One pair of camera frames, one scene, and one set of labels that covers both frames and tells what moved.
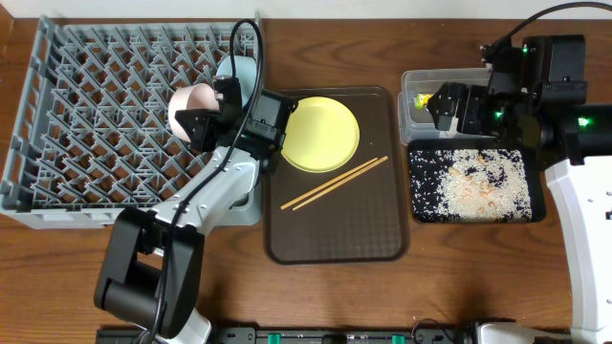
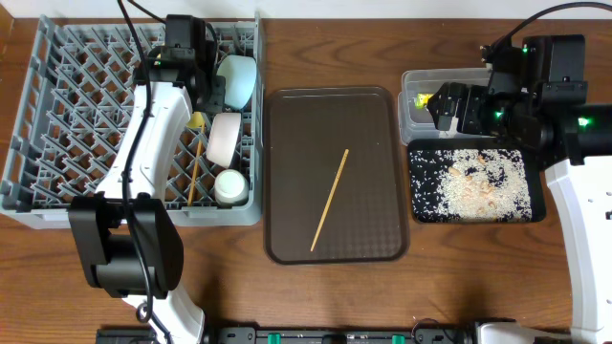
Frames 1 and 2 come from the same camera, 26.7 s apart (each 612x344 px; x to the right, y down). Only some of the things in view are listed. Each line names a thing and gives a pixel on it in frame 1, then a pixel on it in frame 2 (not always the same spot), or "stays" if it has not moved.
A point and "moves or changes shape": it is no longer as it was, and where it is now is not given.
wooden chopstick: (340, 182) -> (343, 161)
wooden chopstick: (328, 183) moves or changes shape
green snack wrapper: (422, 100) stays
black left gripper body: (202, 126) -> (213, 101)
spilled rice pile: (473, 184) stays
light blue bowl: (245, 71) stays
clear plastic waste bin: (416, 123) stays
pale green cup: (244, 203) moves or changes shape
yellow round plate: (322, 135) moves or changes shape
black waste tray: (475, 181) stays
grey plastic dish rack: (93, 134) stays
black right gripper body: (479, 112) stays
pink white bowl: (191, 96) moves or changes shape
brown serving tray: (356, 213) stays
